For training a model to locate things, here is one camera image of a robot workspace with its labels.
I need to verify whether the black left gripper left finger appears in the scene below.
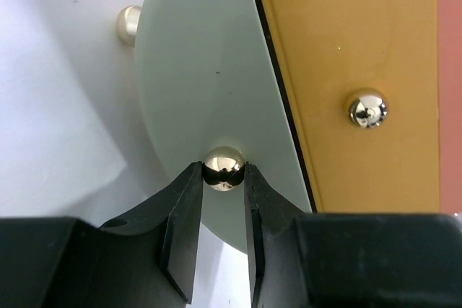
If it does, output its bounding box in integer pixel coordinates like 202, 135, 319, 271
1, 162, 203, 307

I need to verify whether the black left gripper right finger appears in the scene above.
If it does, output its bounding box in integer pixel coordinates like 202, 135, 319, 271
244, 164, 461, 307

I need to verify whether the green drawer with gold knob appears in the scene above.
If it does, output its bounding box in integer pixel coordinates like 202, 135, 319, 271
115, 0, 318, 262

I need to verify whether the yellow drawer with gold knob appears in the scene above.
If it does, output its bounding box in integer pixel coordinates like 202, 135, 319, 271
261, 0, 440, 213

